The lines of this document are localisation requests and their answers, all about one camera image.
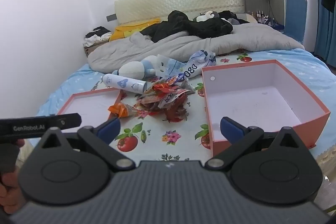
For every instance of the person's left hand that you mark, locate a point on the person's left hand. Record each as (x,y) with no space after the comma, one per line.
(10,195)

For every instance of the cream padded headboard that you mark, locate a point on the cream padded headboard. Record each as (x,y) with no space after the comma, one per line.
(178,1)

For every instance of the grey duvet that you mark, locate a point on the grey duvet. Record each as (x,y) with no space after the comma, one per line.
(183,48)

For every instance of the heap of folded clothes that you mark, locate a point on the heap of folded clothes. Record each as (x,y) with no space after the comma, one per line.
(95,35)

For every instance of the blue chair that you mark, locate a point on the blue chair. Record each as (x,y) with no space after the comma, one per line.
(296,16)

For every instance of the yellow cloth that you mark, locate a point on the yellow cloth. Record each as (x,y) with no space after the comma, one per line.
(126,29)

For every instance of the pink box lid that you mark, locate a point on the pink box lid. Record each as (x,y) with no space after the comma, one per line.
(89,104)

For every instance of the crumpled blue printed plastic bag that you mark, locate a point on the crumpled blue printed plastic bag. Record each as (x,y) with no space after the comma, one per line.
(195,64)

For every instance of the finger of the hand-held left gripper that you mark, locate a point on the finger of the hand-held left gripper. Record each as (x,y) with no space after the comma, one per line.
(67,121)

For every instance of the pink cardboard box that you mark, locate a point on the pink cardboard box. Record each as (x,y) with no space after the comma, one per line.
(257,98)

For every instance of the grey wall plate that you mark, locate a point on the grey wall plate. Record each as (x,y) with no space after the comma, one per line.
(111,17)

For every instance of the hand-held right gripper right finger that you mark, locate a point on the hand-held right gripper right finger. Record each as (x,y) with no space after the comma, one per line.
(231,128)

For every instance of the pile of snack packets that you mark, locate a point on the pile of snack packets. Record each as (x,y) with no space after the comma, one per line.
(165,99)

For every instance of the fruit printed bed sheet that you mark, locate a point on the fruit printed bed sheet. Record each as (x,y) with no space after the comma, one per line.
(155,132)

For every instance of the brown cardboard box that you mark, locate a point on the brown cardboard box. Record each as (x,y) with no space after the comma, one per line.
(92,49)

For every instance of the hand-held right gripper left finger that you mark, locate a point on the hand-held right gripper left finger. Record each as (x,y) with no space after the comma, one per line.
(109,129)

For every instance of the orange snack packet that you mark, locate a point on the orange snack packet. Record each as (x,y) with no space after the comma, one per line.
(121,109)

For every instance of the white spray bottle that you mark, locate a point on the white spray bottle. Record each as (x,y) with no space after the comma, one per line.
(123,83)

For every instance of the blue curtain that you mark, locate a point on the blue curtain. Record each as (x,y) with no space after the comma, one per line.
(325,35)

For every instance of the row of small bottles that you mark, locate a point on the row of small bottles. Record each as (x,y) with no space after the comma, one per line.
(260,16)

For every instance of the black jacket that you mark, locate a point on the black jacket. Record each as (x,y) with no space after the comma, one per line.
(183,24)

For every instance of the white and blue plush toy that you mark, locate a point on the white and blue plush toy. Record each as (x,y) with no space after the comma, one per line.
(136,67)

